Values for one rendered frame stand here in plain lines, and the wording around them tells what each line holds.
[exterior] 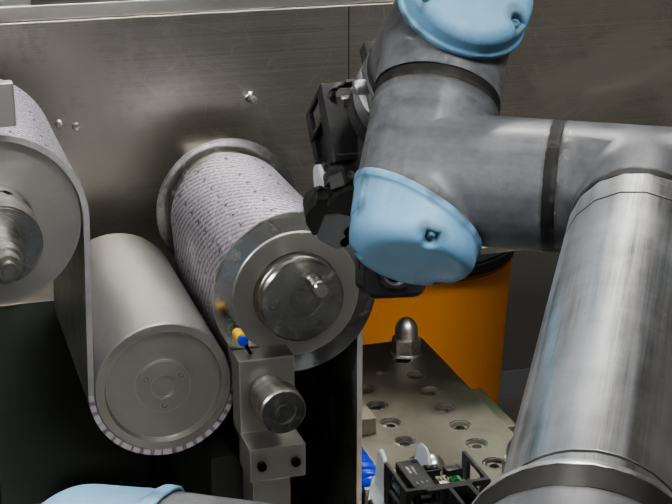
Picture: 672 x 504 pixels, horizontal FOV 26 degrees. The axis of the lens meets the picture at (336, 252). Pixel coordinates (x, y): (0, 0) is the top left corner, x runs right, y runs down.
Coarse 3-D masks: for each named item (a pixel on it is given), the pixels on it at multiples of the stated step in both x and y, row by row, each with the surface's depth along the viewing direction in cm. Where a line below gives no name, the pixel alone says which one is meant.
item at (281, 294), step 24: (288, 264) 124; (312, 264) 124; (264, 288) 124; (288, 288) 124; (336, 288) 126; (264, 312) 124; (288, 312) 126; (312, 312) 126; (336, 312) 126; (288, 336) 126; (312, 336) 127
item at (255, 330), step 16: (272, 240) 125; (288, 240) 125; (304, 240) 125; (256, 256) 125; (272, 256) 125; (320, 256) 126; (336, 256) 127; (240, 272) 125; (256, 272) 125; (336, 272) 127; (352, 272) 128; (240, 288) 125; (352, 288) 128; (240, 304) 125; (352, 304) 129; (240, 320) 126; (256, 320) 126; (336, 320) 129; (256, 336) 127; (272, 336) 127; (320, 336) 129; (304, 352) 129
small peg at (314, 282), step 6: (306, 276) 124; (312, 276) 124; (318, 276) 124; (306, 282) 124; (312, 282) 123; (318, 282) 122; (324, 282) 122; (312, 288) 122; (318, 288) 122; (324, 288) 122; (318, 294) 122; (324, 294) 122
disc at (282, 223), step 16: (256, 224) 124; (272, 224) 124; (288, 224) 125; (304, 224) 125; (240, 240) 124; (256, 240) 124; (224, 256) 124; (240, 256) 124; (352, 256) 127; (224, 272) 124; (224, 288) 125; (224, 304) 125; (368, 304) 129; (224, 320) 126; (352, 320) 129; (224, 336) 126; (336, 336) 129; (352, 336) 130; (320, 352) 130; (336, 352) 130; (304, 368) 130
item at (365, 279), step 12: (360, 144) 99; (360, 156) 99; (360, 264) 100; (360, 276) 100; (372, 276) 100; (360, 288) 101; (372, 288) 100; (384, 288) 100; (396, 288) 100; (408, 288) 100; (420, 288) 101
